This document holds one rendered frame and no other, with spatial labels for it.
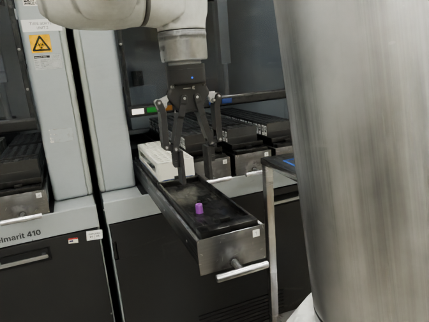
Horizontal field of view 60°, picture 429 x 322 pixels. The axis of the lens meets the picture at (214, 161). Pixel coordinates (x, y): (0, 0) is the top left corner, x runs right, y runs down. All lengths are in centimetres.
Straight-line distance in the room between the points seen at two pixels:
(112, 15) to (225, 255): 45
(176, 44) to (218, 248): 37
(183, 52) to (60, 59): 55
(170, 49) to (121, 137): 55
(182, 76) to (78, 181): 62
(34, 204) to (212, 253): 61
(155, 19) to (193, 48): 8
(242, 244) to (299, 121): 57
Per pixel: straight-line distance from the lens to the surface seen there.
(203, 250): 68
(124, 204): 115
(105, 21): 66
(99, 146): 120
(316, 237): 16
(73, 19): 65
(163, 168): 98
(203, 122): 74
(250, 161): 125
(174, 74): 71
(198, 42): 70
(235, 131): 129
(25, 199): 114
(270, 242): 120
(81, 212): 115
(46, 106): 118
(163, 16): 69
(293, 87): 16
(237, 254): 71
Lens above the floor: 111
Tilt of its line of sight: 15 degrees down
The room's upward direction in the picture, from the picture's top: 5 degrees counter-clockwise
